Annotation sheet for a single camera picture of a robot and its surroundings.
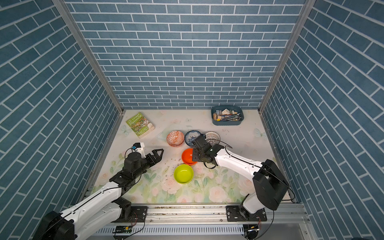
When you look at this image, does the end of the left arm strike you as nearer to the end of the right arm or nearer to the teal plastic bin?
the end of the right arm

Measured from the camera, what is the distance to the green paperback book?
1064mm

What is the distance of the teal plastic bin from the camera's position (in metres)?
1.14

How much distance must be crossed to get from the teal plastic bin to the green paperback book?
0.47 metres
